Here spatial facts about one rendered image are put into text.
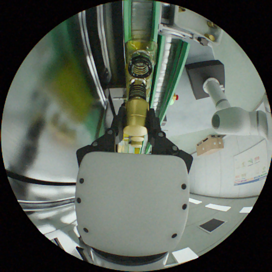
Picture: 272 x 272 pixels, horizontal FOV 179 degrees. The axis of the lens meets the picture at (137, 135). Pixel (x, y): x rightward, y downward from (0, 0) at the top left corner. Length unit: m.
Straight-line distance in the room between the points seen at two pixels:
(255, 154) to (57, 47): 3.86
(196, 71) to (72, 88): 0.52
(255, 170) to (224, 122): 3.48
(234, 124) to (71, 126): 0.43
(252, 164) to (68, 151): 3.88
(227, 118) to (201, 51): 0.37
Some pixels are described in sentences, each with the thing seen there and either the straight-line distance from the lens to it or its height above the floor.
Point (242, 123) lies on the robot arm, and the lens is 0.34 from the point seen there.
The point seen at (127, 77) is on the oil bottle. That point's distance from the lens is 0.19.
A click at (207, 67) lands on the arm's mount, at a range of 0.57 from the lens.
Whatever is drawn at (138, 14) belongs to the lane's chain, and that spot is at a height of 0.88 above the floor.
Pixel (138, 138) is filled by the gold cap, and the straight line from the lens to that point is 0.24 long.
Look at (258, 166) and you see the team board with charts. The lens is 3.73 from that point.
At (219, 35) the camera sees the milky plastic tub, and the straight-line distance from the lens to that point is 0.54.
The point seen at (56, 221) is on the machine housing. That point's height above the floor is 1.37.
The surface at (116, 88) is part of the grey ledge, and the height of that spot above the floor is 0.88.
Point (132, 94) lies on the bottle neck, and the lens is 0.15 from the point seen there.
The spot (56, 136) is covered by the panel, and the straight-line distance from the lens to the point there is 0.17.
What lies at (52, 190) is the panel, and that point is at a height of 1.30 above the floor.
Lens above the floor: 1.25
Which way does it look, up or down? 23 degrees down
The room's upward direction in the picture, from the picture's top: 177 degrees counter-clockwise
